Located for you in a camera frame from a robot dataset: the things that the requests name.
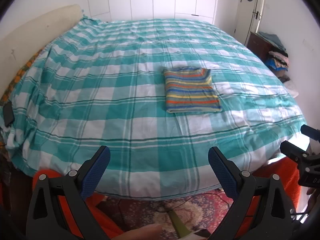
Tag striped knitted sweater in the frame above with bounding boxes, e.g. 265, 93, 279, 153
164, 67, 222, 113

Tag pile of clothes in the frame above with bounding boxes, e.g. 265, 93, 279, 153
258, 31, 299, 98

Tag orange trousers of person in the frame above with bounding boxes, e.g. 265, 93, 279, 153
26, 148, 300, 239

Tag patterned red rug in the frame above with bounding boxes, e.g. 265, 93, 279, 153
97, 189, 233, 239

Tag green slipper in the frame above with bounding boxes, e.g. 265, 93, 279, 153
167, 210, 191, 238

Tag dark wooden nightstand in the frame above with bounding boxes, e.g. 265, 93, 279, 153
246, 32, 274, 62

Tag black phone on bed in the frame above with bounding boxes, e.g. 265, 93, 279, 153
3, 101, 15, 127

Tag orange patterned sheet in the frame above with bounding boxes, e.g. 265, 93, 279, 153
1, 47, 44, 106

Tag white door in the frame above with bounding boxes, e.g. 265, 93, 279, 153
233, 0, 265, 46

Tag teal checked bedspread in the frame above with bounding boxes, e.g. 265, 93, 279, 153
1, 17, 309, 200

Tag beige headboard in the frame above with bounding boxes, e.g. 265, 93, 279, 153
0, 4, 82, 94

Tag black cable on floor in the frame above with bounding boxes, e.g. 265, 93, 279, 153
157, 189, 232, 214

